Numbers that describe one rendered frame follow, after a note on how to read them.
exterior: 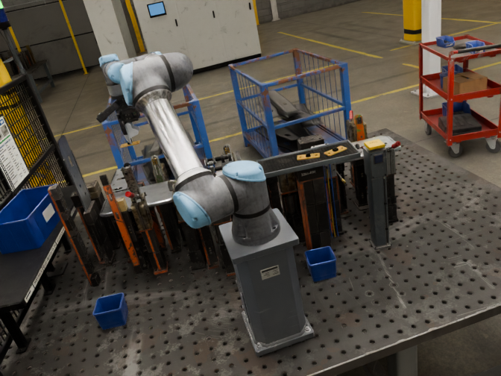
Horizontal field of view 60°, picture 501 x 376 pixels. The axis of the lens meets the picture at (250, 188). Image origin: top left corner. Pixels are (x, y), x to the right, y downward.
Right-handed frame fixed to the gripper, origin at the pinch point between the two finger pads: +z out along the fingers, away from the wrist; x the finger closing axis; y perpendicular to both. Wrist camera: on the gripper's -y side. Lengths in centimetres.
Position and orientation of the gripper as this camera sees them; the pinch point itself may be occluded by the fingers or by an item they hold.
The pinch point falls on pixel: (128, 140)
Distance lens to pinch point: 192.5
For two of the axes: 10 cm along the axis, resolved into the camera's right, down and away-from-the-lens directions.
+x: -1.1, -4.3, 8.9
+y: 9.8, -2.0, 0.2
